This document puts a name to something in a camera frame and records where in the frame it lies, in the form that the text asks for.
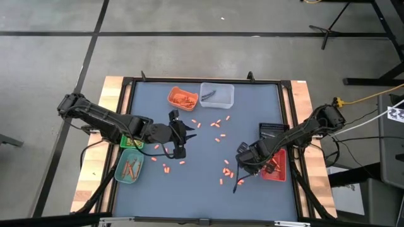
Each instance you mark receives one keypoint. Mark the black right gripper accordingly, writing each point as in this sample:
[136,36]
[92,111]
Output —
[249,162]

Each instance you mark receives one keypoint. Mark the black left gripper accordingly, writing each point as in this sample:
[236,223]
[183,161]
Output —
[178,138]

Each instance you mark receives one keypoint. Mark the blue crayon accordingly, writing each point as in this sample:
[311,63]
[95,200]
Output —
[208,97]
[208,93]

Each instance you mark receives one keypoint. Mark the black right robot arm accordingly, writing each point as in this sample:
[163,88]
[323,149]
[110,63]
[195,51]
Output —
[300,134]

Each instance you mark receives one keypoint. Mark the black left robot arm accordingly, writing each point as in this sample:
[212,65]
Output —
[104,119]

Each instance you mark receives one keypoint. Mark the red mesh basket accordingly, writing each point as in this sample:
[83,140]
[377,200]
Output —
[279,176]

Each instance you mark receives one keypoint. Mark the orange plastic bin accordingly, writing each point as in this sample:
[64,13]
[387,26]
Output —
[173,91]

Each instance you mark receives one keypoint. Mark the clear plastic bin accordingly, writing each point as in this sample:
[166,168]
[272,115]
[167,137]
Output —
[224,94]

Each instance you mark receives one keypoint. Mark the black mesh basket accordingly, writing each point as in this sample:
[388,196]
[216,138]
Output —
[274,127]

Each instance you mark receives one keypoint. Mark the green mesh basket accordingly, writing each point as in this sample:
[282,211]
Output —
[123,143]

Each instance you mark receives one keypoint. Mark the teal plastic bin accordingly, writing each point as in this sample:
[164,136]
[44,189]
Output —
[121,176]

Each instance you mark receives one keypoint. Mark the wooden table side board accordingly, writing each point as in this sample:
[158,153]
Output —
[301,94]
[109,91]

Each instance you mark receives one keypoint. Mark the black rig base beam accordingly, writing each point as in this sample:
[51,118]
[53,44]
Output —
[53,220]
[353,223]

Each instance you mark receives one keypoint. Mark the grey floor box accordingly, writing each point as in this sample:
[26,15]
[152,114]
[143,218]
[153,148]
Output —
[378,201]

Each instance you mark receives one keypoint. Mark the dark grey cabinet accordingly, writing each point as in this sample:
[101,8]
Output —
[391,151]

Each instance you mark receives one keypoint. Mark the black floor stand base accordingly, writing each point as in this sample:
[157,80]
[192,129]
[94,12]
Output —
[372,81]

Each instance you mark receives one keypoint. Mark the white fiducial tag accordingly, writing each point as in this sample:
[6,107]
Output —
[396,115]

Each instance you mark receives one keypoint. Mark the dark grey furniture foot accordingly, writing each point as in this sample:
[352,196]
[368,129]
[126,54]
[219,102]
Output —
[11,141]

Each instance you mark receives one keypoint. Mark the black light stand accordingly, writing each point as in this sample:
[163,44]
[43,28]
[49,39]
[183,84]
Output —
[336,22]

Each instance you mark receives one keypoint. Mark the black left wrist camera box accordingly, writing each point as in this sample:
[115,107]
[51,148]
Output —
[174,115]

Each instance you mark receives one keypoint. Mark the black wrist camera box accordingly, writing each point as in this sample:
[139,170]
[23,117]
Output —
[174,115]
[242,147]

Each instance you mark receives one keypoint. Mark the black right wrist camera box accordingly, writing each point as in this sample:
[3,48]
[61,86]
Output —
[242,147]

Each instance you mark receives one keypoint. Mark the grey table-level camera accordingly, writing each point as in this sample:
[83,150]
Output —
[204,221]

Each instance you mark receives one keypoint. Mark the silver aluminium bracket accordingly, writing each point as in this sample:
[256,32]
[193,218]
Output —
[116,219]
[292,224]

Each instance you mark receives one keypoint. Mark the black frame bracket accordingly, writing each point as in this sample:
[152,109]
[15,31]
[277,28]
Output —
[144,76]
[251,76]

